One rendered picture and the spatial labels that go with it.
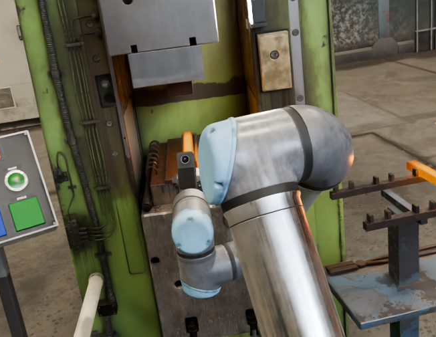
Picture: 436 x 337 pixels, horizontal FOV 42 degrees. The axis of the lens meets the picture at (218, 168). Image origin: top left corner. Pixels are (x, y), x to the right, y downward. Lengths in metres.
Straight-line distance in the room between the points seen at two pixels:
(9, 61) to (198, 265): 5.83
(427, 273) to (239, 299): 0.56
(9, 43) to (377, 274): 5.77
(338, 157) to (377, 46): 7.64
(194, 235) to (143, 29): 0.60
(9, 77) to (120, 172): 5.23
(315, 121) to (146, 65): 0.84
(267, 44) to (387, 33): 6.88
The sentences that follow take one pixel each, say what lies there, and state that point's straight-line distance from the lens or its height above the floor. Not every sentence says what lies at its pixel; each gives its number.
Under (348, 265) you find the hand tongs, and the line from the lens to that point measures 1.73.
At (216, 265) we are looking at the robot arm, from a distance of 1.33.
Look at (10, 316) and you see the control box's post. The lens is 1.84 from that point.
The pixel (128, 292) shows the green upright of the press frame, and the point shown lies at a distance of 2.02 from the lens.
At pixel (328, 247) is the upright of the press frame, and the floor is 0.62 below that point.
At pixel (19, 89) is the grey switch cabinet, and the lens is 7.01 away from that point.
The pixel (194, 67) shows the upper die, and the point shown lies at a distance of 1.60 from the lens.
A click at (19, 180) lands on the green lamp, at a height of 1.09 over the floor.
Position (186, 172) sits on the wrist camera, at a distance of 1.43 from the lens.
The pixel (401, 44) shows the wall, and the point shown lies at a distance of 8.67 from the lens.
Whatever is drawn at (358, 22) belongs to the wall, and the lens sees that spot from 8.35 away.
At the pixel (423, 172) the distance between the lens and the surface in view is 1.69.
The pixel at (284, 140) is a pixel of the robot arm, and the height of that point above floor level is 1.33.
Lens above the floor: 1.57
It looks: 20 degrees down
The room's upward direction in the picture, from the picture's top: 7 degrees counter-clockwise
